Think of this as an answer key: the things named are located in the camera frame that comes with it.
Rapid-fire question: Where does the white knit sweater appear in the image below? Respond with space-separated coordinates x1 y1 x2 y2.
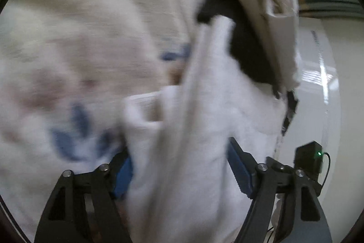
121 16 286 242

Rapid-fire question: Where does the black folded garment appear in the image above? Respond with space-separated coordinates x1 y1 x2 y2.
197 0 276 86

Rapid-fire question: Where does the floral bed quilt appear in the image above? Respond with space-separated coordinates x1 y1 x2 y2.
1 0 203 239

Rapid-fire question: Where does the beige folded garment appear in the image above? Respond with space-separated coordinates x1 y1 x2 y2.
239 0 301 91

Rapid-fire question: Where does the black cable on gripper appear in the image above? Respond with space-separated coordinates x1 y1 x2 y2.
316 152 332 198

